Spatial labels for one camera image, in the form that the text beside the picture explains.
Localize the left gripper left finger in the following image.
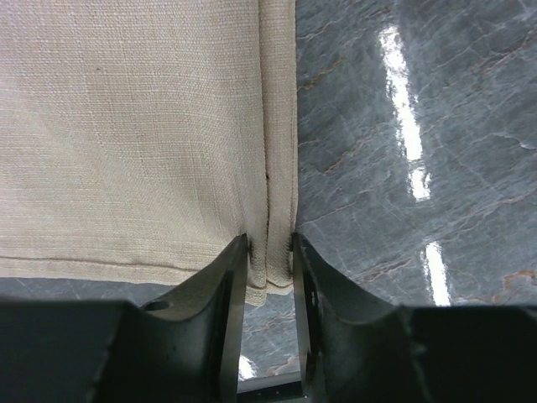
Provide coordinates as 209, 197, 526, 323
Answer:
138, 235, 248, 402

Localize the beige cloth napkin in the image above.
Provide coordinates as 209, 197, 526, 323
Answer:
1, 1, 298, 306

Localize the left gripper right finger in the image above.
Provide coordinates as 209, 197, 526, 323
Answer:
292, 233, 403, 402

